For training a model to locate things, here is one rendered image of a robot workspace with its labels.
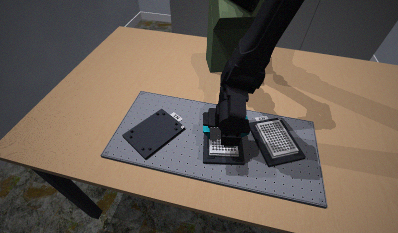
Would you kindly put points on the white well plate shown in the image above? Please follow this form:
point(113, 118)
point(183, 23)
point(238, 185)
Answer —
point(276, 139)
point(215, 147)

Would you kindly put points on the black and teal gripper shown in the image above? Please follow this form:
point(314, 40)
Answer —
point(209, 121)

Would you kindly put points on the grey label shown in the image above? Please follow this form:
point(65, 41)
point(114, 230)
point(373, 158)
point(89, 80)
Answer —
point(261, 118)
point(177, 117)

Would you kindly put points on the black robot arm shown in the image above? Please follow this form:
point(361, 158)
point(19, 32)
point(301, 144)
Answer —
point(244, 72)

